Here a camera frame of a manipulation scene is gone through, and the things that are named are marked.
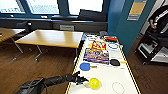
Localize yellow wall poster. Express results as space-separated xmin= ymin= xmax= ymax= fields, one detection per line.
xmin=127 ymin=0 xmax=148 ymax=22

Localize black cushion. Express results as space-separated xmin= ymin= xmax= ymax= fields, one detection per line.
xmin=78 ymin=9 xmax=108 ymax=23

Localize blue white box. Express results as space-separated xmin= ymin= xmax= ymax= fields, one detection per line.
xmin=82 ymin=32 xmax=98 ymax=42

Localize colourful snack packets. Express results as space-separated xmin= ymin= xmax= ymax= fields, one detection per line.
xmin=83 ymin=47 xmax=111 ymax=65

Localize white yellow air hockey table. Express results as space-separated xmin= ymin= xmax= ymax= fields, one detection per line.
xmin=64 ymin=33 xmax=141 ymax=94

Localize white vent panel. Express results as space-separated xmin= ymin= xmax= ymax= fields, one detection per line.
xmin=59 ymin=24 xmax=75 ymax=32

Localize yellow bowl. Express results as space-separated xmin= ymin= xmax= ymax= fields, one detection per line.
xmin=87 ymin=77 xmax=102 ymax=90

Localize person in black shirt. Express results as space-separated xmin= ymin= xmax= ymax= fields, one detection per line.
xmin=148 ymin=3 xmax=168 ymax=34

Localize black wheeled cart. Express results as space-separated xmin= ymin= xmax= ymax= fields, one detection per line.
xmin=136 ymin=29 xmax=168 ymax=66

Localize yellow red game box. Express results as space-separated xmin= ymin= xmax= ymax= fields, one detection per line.
xmin=90 ymin=40 xmax=108 ymax=52

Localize black office chair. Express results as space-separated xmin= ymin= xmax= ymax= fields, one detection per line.
xmin=16 ymin=20 xmax=34 ymax=34

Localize dark grey box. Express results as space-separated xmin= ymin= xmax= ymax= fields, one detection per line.
xmin=98 ymin=30 xmax=109 ymax=37

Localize large wooden table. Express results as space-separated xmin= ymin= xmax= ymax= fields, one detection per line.
xmin=14 ymin=29 xmax=85 ymax=63

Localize bright window pane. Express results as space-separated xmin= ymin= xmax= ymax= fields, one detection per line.
xmin=67 ymin=0 xmax=104 ymax=16
xmin=26 ymin=0 xmax=61 ymax=15
xmin=0 ymin=0 xmax=24 ymax=14

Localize wooden table with clutter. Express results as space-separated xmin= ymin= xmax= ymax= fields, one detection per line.
xmin=0 ymin=28 xmax=26 ymax=54

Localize white plate blue rim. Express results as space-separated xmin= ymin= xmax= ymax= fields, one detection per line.
xmin=107 ymin=42 xmax=120 ymax=51

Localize red flat box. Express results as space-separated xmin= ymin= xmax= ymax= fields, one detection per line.
xmin=104 ymin=36 xmax=118 ymax=43

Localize dark window bench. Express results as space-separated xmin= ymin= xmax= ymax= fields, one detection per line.
xmin=0 ymin=16 xmax=109 ymax=33

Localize blue round paddle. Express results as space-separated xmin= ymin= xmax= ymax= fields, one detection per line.
xmin=79 ymin=62 xmax=98 ymax=72

